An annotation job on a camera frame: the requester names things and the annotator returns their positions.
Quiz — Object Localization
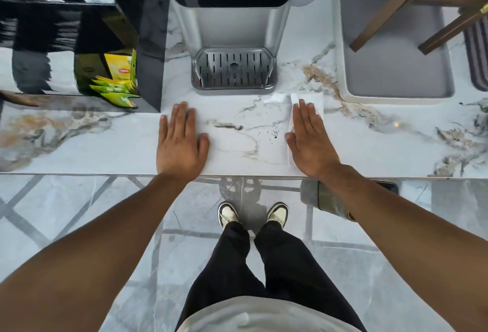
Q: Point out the person's shoe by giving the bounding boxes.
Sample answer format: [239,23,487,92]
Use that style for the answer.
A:
[217,201,240,229]
[266,202,289,229]

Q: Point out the grey shirt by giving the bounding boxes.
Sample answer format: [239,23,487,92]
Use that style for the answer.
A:
[177,296,363,332]

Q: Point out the person's left forearm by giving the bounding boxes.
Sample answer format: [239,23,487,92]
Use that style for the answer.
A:
[0,173,191,332]

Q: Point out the person's left shoe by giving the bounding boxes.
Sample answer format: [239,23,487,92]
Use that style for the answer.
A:
[217,201,240,229]

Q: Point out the person's right hand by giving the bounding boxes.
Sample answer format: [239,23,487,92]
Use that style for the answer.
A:
[285,99,341,181]

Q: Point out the person's right forearm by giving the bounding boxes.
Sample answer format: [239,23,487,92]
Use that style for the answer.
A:
[320,164,488,332]

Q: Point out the black trousers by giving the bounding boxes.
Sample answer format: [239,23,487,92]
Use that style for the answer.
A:
[175,221,367,332]

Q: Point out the person's left hand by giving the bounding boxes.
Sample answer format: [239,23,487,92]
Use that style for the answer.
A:
[156,101,210,183]

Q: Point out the person's right shoe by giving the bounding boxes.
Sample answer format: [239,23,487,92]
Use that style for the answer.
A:
[266,202,289,229]

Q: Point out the black lined trash bin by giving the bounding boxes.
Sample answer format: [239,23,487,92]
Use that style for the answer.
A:
[300,179,400,222]

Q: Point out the grey slotted drip tray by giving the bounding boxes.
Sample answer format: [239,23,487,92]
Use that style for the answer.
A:
[191,46,278,95]

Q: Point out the grey water dispenser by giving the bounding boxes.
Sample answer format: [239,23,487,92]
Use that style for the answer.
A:
[146,0,338,95]

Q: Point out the brown wooden stand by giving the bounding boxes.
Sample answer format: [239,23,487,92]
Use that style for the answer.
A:
[346,0,488,56]

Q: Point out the grey white tray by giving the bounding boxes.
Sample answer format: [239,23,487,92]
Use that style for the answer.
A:
[330,0,456,106]

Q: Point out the yellow green tea packets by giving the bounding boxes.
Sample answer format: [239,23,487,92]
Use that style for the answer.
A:
[89,49,140,109]

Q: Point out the glossy black organizer box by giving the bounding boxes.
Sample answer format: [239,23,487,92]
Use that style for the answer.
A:
[0,0,170,114]

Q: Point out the white tissue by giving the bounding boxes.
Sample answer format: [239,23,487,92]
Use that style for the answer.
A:
[286,92,325,167]

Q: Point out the white marble countertop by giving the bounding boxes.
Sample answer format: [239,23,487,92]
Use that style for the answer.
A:
[0,0,488,179]

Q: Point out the red popcorn machine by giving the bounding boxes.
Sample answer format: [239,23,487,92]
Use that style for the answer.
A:
[463,17,488,92]

